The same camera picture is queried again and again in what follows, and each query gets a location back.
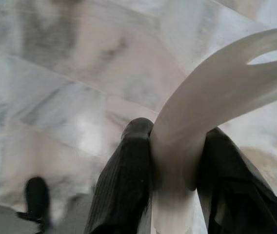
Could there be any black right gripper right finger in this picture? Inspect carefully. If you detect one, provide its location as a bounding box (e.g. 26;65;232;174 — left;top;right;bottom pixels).
197;127;277;234

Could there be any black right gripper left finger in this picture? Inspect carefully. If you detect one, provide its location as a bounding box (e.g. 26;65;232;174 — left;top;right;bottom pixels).
84;117;155;234

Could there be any grey black robot right leg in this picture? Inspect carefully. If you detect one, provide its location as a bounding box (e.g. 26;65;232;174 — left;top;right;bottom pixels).
0;176;54;234

